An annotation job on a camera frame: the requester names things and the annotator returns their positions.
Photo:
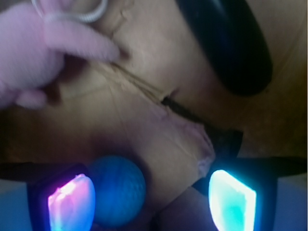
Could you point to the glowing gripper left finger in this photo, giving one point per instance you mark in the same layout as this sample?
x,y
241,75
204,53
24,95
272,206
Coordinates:
x,y
61,197

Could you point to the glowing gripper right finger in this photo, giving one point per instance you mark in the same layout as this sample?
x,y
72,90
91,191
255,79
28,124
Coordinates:
x,y
241,194

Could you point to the blue ball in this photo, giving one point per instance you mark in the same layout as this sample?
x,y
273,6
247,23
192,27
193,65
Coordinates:
x,y
120,190

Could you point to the brown paper bag bin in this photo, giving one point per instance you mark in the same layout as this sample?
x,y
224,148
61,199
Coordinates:
x,y
164,106

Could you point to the dark green oblong capsule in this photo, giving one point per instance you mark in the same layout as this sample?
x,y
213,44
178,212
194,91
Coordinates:
x,y
232,41

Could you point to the pink plush bunny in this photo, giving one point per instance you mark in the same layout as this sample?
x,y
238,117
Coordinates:
x,y
35,37

